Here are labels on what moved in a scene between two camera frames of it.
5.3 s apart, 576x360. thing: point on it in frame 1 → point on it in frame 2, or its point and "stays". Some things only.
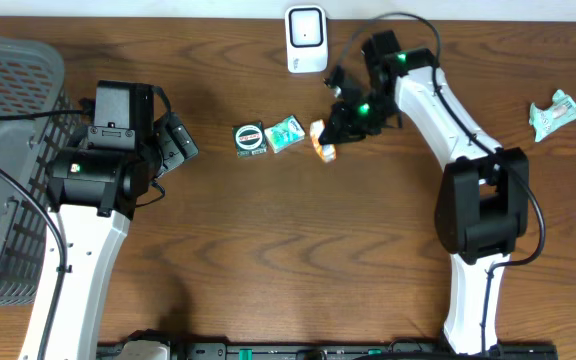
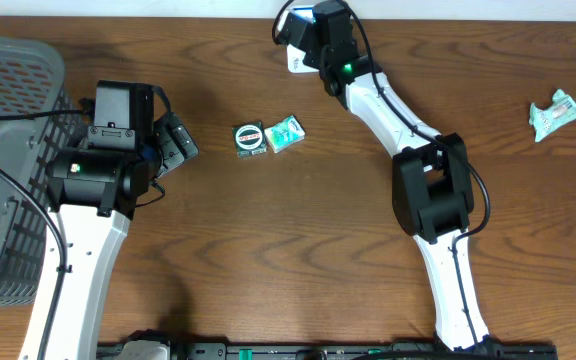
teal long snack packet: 547,121 stays
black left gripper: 173,155 stays
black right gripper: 343,134 → 308,60
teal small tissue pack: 285,134 stays
